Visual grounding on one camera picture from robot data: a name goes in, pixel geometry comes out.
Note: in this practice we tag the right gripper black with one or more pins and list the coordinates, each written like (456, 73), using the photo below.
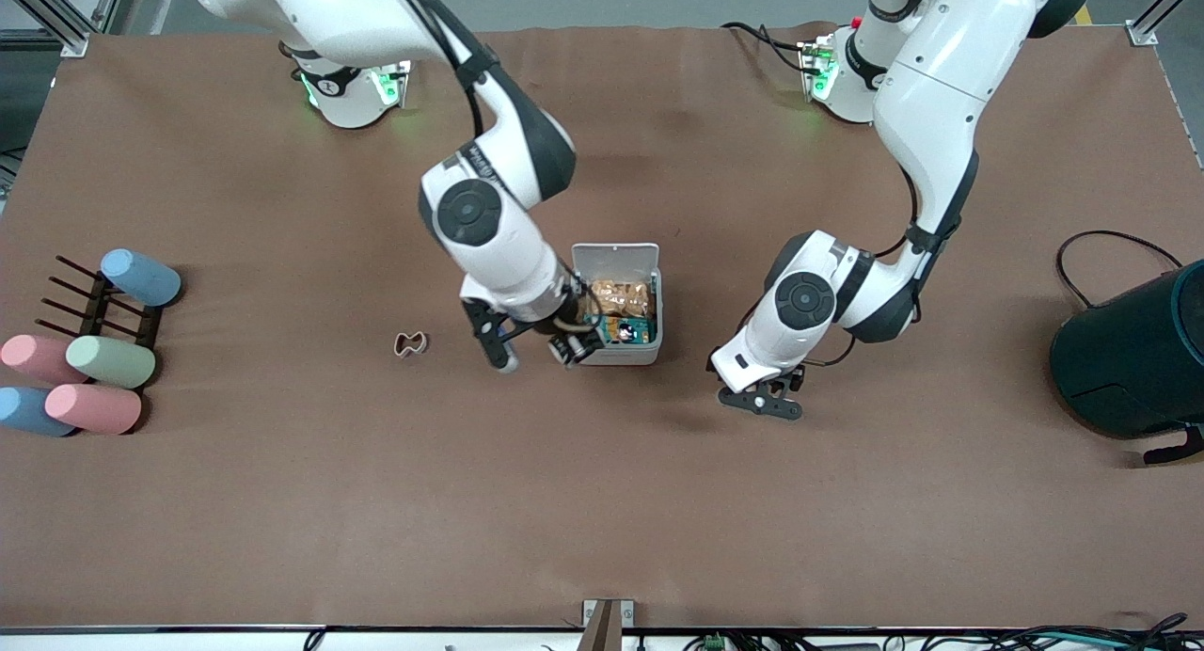
(548, 327)

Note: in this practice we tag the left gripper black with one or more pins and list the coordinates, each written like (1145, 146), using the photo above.
(796, 382)

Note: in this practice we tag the white square lidded bin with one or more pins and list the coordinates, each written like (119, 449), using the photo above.
(616, 256)

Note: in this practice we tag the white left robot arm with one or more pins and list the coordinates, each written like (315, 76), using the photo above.
(941, 87)

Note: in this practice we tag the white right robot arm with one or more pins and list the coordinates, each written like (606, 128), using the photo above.
(489, 256)

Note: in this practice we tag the teal snack package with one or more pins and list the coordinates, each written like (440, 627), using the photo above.
(632, 331)

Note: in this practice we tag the brown crumpled snack bag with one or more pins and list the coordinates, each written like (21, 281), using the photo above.
(625, 295)

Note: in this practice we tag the brown table cover mat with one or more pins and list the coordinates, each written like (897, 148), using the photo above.
(602, 500)

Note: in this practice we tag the green terminal connector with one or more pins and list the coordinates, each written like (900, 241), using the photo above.
(715, 643)

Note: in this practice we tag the dark teal round can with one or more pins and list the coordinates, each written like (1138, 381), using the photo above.
(1129, 359)

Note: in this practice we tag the blue cup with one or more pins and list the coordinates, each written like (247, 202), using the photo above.
(141, 277)
(23, 409)

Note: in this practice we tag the green cup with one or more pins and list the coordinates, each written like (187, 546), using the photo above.
(108, 361)

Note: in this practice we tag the dark peg cup rack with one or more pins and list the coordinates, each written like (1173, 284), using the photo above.
(92, 312)

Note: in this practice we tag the pink cup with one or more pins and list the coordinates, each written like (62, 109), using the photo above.
(38, 357)
(94, 408)

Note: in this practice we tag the metal bracket with post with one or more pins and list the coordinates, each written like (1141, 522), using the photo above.
(607, 632)

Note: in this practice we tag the aluminium frame profile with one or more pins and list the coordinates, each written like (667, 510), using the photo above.
(71, 39)
(1143, 32)

